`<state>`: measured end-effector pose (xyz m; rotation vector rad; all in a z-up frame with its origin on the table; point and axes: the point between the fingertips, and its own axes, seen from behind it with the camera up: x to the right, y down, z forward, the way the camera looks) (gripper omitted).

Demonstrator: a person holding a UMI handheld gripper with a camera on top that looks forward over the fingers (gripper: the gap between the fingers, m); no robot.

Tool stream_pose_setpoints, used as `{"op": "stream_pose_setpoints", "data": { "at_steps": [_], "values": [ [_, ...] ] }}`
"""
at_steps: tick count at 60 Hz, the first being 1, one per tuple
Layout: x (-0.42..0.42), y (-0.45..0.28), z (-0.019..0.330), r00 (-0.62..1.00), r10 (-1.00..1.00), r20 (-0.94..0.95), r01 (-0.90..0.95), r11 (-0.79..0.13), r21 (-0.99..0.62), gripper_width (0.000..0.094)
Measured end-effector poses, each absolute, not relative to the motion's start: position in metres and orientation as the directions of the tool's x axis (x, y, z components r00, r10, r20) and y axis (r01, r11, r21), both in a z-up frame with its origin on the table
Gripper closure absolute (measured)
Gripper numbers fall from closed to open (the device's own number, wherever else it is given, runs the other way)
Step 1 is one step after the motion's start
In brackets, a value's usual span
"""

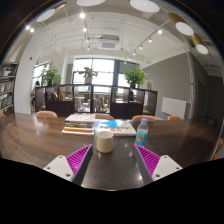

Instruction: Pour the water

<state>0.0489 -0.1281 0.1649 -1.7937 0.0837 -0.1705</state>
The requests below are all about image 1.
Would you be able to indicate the group of ceiling lights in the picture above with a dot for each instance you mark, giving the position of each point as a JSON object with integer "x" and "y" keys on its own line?
{"x": 144, "y": 5}

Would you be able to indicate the cream round cup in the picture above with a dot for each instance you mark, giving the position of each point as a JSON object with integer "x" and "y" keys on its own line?
{"x": 105, "y": 143}

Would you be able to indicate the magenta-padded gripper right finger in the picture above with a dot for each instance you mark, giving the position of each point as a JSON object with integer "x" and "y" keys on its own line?
{"x": 166, "y": 166}

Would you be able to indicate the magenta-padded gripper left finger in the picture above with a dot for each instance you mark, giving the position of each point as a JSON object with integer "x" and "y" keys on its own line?
{"x": 58, "y": 166}

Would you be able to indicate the stack of books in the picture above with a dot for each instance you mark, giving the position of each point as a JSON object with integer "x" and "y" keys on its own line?
{"x": 79, "y": 124}

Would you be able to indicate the dark open shelf unit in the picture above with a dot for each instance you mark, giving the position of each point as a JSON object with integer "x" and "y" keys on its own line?
{"x": 60, "y": 108}

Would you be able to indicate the white wall board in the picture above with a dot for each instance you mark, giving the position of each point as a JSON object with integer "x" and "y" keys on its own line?
{"x": 173, "y": 107}

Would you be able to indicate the clear blue-capped water bottle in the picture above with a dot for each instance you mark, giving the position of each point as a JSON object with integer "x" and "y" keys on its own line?
{"x": 141, "y": 135}

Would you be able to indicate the potted green plant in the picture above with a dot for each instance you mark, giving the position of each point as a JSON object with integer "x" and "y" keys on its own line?
{"x": 51, "y": 76}
{"x": 88, "y": 73}

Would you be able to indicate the tall wall bookshelf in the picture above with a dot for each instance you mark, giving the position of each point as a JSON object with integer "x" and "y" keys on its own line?
{"x": 7, "y": 88}

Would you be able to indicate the large bushy potted plant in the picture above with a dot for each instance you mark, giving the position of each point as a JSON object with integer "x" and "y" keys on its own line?
{"x": 134, "y": 76}

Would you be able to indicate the large blue white cover book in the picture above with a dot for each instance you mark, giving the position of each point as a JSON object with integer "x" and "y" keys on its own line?
{"x": 116, "y": 127}

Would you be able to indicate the white ceiling air conditioner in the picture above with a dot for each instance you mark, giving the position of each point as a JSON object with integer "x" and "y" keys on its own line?
{"x": 109, "y": 43}

